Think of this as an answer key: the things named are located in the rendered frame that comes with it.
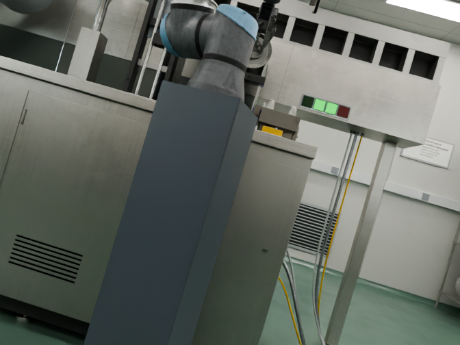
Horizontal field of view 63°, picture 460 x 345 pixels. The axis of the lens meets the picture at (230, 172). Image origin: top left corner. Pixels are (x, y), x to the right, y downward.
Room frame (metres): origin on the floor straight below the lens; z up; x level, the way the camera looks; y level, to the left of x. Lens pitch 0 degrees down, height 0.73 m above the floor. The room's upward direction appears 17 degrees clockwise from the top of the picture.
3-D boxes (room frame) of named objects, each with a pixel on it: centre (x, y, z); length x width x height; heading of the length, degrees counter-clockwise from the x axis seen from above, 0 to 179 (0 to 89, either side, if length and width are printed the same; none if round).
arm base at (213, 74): (0.96, 0.09, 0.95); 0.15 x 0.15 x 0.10
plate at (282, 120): (1.71, -0.14, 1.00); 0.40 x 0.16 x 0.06; 177
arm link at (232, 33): (0.96, 0.10, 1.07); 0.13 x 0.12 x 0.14; 59
